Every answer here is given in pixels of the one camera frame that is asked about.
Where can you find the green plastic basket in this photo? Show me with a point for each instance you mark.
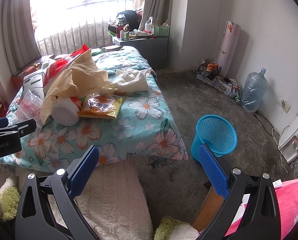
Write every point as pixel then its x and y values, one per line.
pixel 160 30

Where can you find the white cloth rag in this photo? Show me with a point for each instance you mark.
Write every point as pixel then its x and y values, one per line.
pixel 129 80

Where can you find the white product box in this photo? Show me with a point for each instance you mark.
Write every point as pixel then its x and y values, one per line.
pixel 34 83

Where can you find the clear plastic packet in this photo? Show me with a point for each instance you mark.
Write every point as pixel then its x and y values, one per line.
pixel 30 108

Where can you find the empty blue water jug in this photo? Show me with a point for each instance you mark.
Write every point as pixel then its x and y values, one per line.
pixel 253 91

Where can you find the blue plastic waste basket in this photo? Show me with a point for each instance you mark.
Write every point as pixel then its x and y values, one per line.
pixel 216 133

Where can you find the grey cabinet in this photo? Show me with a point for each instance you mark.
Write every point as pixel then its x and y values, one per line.
pixel 154 50

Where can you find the yellow orange snack bag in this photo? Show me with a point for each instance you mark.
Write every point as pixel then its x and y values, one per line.
pixel 101 106

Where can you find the pink rolled mat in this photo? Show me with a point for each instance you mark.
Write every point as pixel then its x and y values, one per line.
pixel 228 46

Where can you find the white water dispenser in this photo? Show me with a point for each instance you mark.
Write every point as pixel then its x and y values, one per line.
pixel 288 142

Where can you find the red thermos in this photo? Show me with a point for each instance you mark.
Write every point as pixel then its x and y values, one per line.
pixel 119 28

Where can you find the red plastic wrapper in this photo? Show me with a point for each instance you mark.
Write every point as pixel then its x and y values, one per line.
pixel 60 64

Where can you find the grey curtain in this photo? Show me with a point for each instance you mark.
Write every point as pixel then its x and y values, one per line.
pixel 158 9

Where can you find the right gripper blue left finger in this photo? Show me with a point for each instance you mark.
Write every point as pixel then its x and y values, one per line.
pixel 80 171

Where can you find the wooden stool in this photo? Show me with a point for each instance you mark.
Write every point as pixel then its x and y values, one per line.
pixel 209 208

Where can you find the black bag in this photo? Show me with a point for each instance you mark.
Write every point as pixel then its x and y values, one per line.
pixel 131 17

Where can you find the white milk bottle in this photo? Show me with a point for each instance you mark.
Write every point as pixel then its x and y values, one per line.
pixel 65 110

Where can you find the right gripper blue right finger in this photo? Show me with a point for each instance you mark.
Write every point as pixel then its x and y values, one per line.
pixel 214 172

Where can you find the red wooden chest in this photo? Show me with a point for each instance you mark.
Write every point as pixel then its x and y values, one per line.
pixel 34 65

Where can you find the beige paper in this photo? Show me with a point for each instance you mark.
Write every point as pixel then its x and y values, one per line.
pixel 80 79

